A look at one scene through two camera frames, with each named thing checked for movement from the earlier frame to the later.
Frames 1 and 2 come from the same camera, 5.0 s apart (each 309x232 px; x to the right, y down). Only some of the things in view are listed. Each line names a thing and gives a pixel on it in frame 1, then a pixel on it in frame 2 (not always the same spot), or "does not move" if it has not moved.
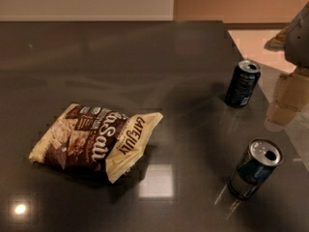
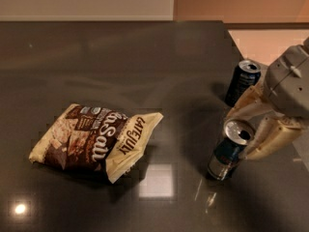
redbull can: x=261 y=159 -> x=237 y=134
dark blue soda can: x=242 y=83 does not move
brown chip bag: x=95 y=137 does not move
